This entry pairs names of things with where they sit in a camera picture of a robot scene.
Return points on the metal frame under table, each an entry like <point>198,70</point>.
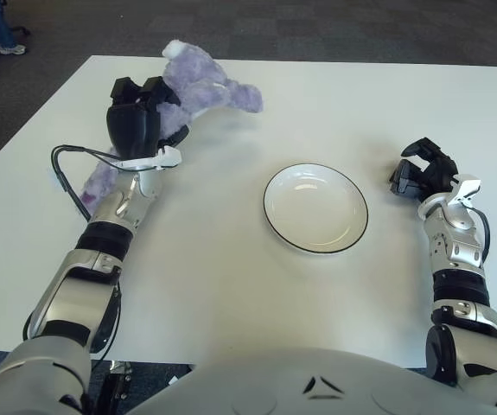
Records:
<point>120,367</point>

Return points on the grey robot torso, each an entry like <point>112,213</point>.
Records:
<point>295,380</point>

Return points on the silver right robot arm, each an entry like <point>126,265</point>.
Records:
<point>455,250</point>

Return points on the white sneaker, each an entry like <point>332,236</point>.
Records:
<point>14,50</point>

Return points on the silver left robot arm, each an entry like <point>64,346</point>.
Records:
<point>118,207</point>

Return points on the white plate black rim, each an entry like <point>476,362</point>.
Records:
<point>315,207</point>

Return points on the purple plush rabbit doll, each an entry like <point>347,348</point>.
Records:
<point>196,73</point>

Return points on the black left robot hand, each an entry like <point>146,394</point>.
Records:
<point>131,129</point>

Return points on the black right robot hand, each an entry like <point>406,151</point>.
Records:
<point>431,173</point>

